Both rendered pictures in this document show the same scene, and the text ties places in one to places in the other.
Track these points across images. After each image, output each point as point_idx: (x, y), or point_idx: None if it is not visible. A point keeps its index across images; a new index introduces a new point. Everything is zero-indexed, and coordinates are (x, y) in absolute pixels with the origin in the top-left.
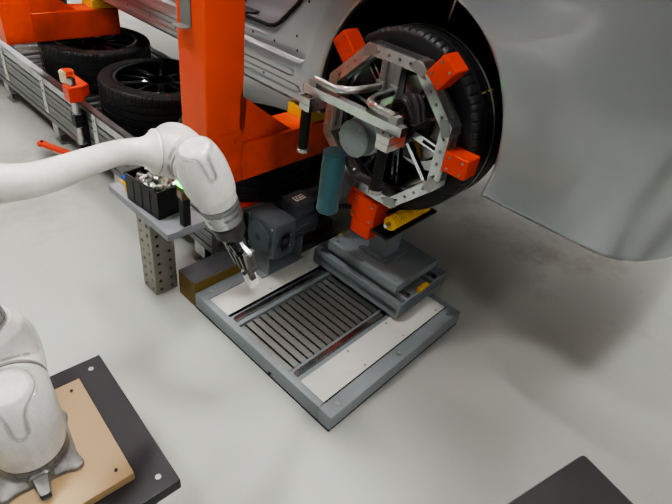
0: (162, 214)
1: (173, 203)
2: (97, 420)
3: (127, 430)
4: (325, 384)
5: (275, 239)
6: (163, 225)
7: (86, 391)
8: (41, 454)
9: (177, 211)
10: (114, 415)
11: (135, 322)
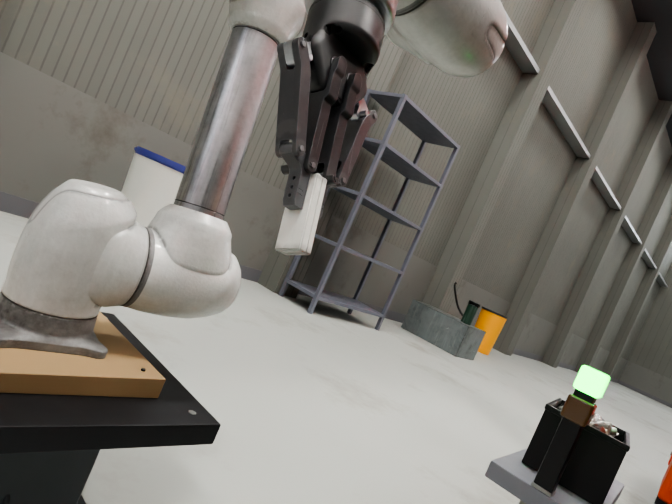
0: (534, 457)
1: (569, 459)
2: (73, 371)
3: (41, 409)
4: None
5: None
6: (513, 463)
7: (138, 378)
8: (13, 267)
9: (568, 486)
10: (84, 407)
11: None
